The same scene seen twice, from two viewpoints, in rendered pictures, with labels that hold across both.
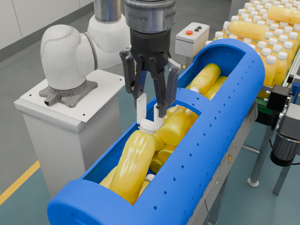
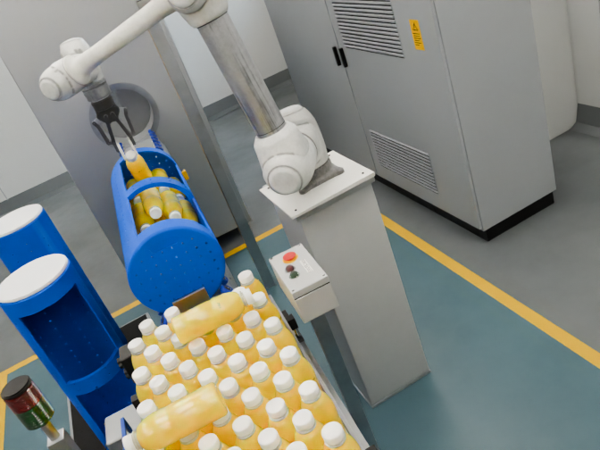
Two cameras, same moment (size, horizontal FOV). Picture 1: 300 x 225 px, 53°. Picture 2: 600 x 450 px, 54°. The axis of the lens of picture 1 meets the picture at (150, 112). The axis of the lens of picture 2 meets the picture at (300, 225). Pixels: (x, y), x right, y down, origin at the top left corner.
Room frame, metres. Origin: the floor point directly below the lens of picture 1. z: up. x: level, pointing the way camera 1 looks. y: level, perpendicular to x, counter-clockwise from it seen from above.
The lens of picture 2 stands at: (2.48, -1.03, 1.91)
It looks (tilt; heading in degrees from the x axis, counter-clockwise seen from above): 28 degrees down; 139
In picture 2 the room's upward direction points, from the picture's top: 21 degrees counter-clockwise
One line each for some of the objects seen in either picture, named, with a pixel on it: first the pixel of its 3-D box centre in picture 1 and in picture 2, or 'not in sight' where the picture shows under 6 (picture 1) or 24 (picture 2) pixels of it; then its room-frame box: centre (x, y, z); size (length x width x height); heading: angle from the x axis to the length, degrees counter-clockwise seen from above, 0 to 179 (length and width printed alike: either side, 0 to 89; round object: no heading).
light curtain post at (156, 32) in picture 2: not in sight; (213, 161); (0.03, 0.68, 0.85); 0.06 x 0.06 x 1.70; 59
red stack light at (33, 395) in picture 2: not in sight; (22, 395); (1.28, -0.87, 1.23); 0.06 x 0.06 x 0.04
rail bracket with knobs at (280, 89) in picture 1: (277, 98); (140, 361); (1.07, -0.56, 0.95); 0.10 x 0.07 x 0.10; 59
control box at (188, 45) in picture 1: (192, 39); (302, 281); (1.46, -0.22, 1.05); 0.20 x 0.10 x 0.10; 149
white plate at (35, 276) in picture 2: not in sight; (31, 277); (0.30, -0.47, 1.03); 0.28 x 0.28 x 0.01
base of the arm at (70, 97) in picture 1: (64, 87); (309, 169); (1.03, 0.35, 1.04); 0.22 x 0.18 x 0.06; 152
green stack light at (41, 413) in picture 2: not in sight; (34, 410); (1.28, -0.87, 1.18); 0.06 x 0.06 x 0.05
